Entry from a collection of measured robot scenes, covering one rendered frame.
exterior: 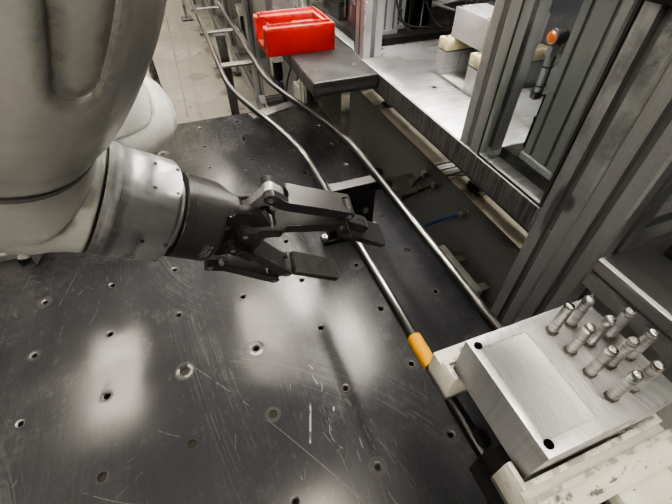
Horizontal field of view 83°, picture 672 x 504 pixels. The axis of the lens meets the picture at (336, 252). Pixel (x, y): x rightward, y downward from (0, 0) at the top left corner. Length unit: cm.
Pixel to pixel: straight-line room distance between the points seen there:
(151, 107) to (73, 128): 67
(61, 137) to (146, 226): 13
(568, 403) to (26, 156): 35
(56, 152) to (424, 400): 51
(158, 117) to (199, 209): 55
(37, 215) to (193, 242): 11
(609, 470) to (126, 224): 40
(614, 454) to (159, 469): 48
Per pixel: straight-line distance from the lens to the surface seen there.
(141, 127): 85
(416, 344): 45
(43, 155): 20
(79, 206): 30
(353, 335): 61
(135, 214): 31
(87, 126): 19
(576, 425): 34
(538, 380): 34
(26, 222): 29
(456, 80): 83
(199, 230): 33
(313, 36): 95
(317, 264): 48
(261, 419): 56
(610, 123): 47
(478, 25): 78
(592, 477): 38
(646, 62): 44
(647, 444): 41
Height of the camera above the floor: 120
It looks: 46 degrees down
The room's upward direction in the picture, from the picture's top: straight up
